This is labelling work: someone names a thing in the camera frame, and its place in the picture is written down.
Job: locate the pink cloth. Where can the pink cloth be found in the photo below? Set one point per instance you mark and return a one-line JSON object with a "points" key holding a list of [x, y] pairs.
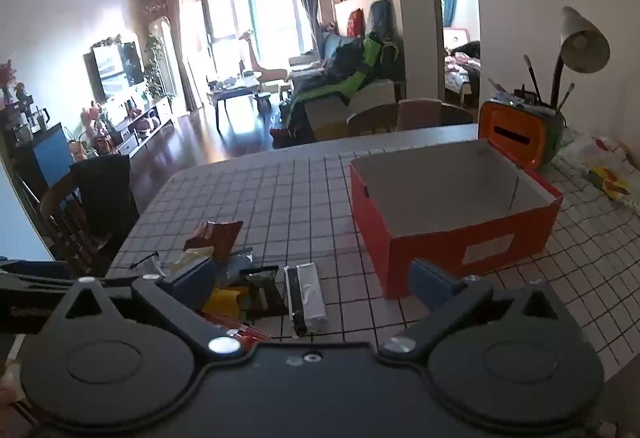
{"points": [[420, 114]]}

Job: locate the grey desk lamp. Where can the grey desk lamp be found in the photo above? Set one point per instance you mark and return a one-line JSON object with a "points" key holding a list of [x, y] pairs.
{"points": [[582, 41]]}

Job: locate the brown red snack packet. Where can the brown red snack packet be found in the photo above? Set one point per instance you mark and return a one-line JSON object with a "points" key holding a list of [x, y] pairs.
{"points": [[220, 235]]}

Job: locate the orange green tissue box organizer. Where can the orange green tissue box organizer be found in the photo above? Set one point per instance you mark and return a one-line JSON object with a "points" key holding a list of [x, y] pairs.
{"points": [[510, 133]]}

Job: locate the wooden dining chair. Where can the wooden dining chair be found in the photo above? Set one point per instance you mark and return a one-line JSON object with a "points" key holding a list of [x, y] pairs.
{"points": [[370, 121]]}

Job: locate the white colourful spotted bag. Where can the white colourful spotted bag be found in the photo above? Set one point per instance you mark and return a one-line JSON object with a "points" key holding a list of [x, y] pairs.
{"points": [[607, 168]]}

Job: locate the dark wooden chair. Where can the dark wooden chair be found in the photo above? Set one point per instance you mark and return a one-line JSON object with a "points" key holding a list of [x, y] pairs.
{"points": [[60, 218]]}

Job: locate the brown curtain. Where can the brown curtain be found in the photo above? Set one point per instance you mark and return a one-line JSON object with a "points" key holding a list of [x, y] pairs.
{"points": [[182, 48]]}

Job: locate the dark cushion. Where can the dark cushion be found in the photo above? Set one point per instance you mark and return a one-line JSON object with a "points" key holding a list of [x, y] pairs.
{"points": [[381, 18]]}

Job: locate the tan giraffe figure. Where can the tan giraffe figure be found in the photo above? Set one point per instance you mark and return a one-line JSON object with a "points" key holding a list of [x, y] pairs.
{"points": [[262, 66]]}

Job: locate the dark coffee table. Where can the dark coffee table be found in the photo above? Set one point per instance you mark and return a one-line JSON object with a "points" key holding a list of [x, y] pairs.
{"points": [[232, 91]]}

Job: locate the red cushion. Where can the red cushion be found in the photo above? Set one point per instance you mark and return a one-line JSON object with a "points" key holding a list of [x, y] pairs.
{"points": [[356, 22]]}

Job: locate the television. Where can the television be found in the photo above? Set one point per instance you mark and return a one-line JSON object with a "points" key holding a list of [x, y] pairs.
{"points": [[117, 68]]}

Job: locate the black snack packet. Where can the black snack packet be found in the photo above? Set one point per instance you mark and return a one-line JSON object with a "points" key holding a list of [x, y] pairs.
{"points": [[260, 293]]}

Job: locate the pale yellow snack packet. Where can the pale yellow snack packet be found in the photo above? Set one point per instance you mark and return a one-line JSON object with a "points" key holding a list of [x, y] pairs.
{"points": [[192, 254]]}

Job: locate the silver black long packet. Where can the silver black long packet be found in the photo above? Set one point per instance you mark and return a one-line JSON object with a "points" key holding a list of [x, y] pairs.
{"points": [[310, 298]]}

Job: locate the black cloth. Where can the black cloth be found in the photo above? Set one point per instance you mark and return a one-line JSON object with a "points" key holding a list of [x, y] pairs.
{"points": [[105, 193]]}

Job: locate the grey curtain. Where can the grey curtain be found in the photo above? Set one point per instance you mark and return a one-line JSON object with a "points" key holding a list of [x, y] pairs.
{"points": [[306, 3]]}

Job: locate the blue cabinet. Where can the blue cabinet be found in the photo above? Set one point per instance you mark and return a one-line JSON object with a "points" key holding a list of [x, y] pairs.
{"points": [[47, 156]]}

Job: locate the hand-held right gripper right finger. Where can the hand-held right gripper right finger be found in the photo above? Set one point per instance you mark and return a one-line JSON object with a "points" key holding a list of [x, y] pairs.
{"points": [[432, 285]]}

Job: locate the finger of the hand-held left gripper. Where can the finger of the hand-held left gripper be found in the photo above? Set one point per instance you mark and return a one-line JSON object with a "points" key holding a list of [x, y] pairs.
{"points": [[120, 294]]}

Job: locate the small stool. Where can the small stool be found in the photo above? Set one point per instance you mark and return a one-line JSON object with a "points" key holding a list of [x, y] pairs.
{"points": [[263, 101]]}

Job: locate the white television cabinet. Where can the white television cabinet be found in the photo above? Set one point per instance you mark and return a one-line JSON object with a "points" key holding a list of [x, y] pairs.
{"points": [[147, 121]]}

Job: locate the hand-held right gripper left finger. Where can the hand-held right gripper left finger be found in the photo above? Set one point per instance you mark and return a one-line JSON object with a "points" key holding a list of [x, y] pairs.
{"points": [[192, 278]]}

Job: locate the bed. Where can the bed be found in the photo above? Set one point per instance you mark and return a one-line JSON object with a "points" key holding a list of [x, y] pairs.
{"points": [[462, 68]]}

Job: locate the small silver packet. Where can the small silver packet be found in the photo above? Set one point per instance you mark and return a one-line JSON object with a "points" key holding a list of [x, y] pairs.
{"points": [[150, 269]]}

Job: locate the sofa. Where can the sofa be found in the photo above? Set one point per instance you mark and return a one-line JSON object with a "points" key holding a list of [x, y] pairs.
{"points": [[370, 103]]}

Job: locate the green black jacket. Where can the green black jacket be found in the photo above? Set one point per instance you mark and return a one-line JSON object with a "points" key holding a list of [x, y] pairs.
{"points": [[350, 73]]}

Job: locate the grey blue snack packet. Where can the grey blue snack packet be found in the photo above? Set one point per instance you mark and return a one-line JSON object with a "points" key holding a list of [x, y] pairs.
{"points": [[239, 268]]}

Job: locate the red cardboard box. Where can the red cardboard box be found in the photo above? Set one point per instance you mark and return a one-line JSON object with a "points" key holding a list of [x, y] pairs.
{"points": [[400, 228]]}

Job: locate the green house plant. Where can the green house plant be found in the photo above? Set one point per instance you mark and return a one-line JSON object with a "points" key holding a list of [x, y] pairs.
{"points": [[157, 63]]}

